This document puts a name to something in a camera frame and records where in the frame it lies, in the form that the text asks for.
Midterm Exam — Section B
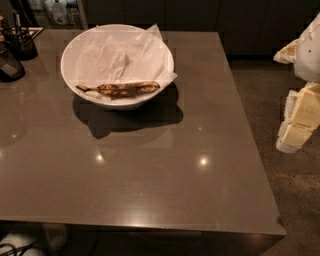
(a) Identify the black wire utensil holder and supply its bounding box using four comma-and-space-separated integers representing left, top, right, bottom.
4, 10, 38, 61

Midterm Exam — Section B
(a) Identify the white plastic bottle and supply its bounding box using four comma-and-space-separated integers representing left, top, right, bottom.
52, 0, 68, 25

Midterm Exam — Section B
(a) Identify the overripe brown banana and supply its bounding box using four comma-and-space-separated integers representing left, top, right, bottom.
76, 81, 160, 99

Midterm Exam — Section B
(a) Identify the white paper sheet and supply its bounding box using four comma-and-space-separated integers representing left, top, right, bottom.
76, 24, 177, 100

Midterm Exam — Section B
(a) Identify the black cable on floor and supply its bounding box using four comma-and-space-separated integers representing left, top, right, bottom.
0, 242, 38, 256

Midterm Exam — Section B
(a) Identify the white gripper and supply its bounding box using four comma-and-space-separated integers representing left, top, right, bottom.
273, 13, 320, 153

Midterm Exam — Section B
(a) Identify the dark glass jar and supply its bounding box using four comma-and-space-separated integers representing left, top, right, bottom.
0, 41, 25, 82

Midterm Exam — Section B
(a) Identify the white ceramic bowl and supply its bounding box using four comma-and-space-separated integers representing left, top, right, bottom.
60, 24, 176, 110

